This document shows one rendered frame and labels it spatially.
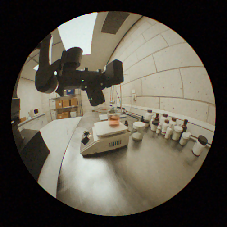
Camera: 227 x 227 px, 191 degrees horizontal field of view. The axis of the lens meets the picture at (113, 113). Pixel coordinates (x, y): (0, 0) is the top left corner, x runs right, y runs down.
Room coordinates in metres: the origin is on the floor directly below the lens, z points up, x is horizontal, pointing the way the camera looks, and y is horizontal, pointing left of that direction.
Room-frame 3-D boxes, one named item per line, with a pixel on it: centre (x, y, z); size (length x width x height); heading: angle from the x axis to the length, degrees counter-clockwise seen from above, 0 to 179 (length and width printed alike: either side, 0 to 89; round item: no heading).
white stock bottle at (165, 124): (0.24, -0.30, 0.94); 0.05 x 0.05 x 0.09
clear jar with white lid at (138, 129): (0.25, -0.12, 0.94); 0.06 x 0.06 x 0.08
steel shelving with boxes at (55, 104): (1.93, 1.92, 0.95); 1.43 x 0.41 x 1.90; 109
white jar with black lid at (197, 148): (-0.01, -0.37, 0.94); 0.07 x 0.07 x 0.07
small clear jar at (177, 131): (0.16, -0.34, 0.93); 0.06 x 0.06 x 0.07
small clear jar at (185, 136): (0.10, -0.34, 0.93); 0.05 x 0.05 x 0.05
